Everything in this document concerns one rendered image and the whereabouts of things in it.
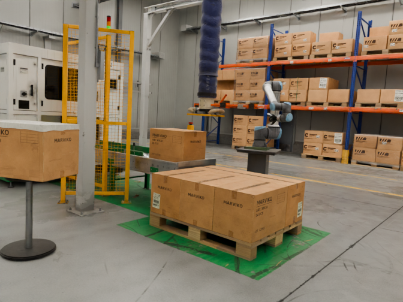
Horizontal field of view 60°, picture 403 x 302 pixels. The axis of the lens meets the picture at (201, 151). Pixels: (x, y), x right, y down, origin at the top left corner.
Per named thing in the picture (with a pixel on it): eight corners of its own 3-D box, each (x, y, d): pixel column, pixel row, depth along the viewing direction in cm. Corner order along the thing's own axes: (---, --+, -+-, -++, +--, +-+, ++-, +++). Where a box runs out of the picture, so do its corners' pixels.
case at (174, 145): (149, 159, 442) (150, 127, 438) (171, 157, 472) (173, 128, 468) (182, 165, 403) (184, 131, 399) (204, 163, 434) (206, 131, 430)
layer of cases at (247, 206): (150, 211, 353) (152, 172, 349) (210, 196, 430) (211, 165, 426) (250, 244, 278) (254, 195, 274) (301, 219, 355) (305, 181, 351)
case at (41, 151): (78, 174, 280) (80, 124, 276) (42, 182, 241) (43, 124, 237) (18, 166, 296) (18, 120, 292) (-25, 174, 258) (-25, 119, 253)
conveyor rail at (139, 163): (67, 156, 535) (67, 143, 533) (70, 155, 539) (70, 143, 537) (175, 180, 390) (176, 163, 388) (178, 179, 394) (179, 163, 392)
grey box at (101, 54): (89, 79, 386) (90, 52, 383) (93, 79, 390) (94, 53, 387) (100, 79, 373) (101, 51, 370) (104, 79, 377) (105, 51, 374)
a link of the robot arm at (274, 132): (265, 138, 458) (268, 81, 448) (278, 139, 459) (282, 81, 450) (268, 139, 443) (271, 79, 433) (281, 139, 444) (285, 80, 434)
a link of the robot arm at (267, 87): (261, 78, 442) (271, 103, 387) (270, 79, 443) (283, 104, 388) (259, 87, 449) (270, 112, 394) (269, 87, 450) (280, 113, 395)
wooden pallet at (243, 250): (149, 225, 354) (149, 211, 353) (209, 208, 432) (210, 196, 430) (249, 261, 279) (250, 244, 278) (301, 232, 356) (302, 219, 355)
